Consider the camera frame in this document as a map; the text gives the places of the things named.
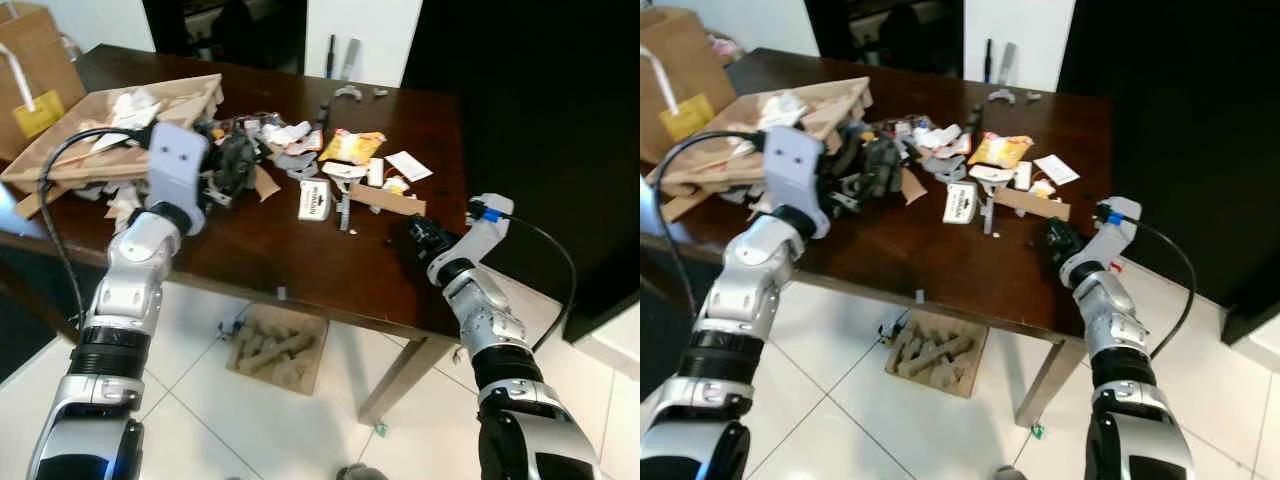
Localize white torn paper scraps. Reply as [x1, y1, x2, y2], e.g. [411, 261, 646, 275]
[262, 120, 323, 157]
[905, 122, 966, 159]

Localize long brown cardboard strip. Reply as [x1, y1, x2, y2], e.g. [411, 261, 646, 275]
[350, 183, 426, 216]
[990, 187, 1071, 221]

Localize small white printed box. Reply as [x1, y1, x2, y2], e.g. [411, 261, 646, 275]
[298, 180, 333, 221]
[943, 182, 979, 224]

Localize dark brown wooden table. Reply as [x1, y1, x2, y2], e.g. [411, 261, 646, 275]
[0, 45, 471, 426]
[640, 48, 1116, 431]

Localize white paper card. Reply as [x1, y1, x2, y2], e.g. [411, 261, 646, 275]
[1033, 153, 1081, 187]
[385, 150, 434, 183]

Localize white crumpled tissue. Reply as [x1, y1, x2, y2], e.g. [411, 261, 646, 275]
[90, 88, 161, 151]
[758, 90, 813, 133]

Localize yellow snack wrapper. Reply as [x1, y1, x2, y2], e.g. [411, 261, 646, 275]
[967, 132, 1034, 169]
[318, 128, 386, 166]

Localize flat brown cardboard tray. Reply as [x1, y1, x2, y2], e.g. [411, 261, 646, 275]
[0, 73, 226, 196]
[645, 77, 873, 201]

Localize black cabinet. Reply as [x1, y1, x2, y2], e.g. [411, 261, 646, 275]
[1058, 0, 1280, 346]
[400, 0, 641, 344]

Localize yellow paper tag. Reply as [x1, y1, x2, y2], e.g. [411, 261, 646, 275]
[12, 90, 66, 139]
[658, 93, 716, 141]

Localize grey pulp packing tray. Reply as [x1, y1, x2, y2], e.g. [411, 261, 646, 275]
[225, 305, 329, 396]
[885, 310, 989, 399]

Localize brown paper bag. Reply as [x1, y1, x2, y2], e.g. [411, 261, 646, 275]
[0, 5, 86, 161]
[640, 8, 739, 166]

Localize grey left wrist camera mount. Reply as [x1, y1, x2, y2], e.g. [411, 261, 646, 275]
[148, 122, 211, 236]
[763, 125, 829, 241]

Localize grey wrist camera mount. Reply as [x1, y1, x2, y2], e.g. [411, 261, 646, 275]
[763, 125, 829, 241]
[1060, 197, 1143, 288]
[428, 193, 513, 286]
[148, 122, 211, 236]

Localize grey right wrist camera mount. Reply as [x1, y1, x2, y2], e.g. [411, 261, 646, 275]
[428, 193, 513, 286]
[1060, 197, 1143, 288]

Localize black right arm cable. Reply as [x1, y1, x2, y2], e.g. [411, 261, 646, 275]
[1100, 210, 1198, 361]
[470, 205, 579, 353]

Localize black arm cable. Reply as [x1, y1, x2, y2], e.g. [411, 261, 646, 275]
[470, 205, 579, 353]
[655, 128, 771, 293]
[38, 125, 156, 336]
[1100, 210, 1198, 361]

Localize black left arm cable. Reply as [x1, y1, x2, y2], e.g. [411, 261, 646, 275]
[38, 125, 156, 336]
[655, 128, 771, 293]

